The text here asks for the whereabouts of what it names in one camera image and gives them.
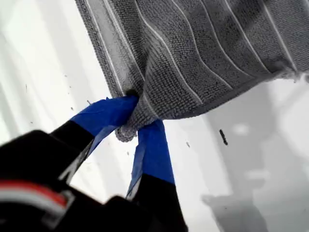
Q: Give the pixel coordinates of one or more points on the grey striped towel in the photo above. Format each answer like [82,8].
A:
[193,60]

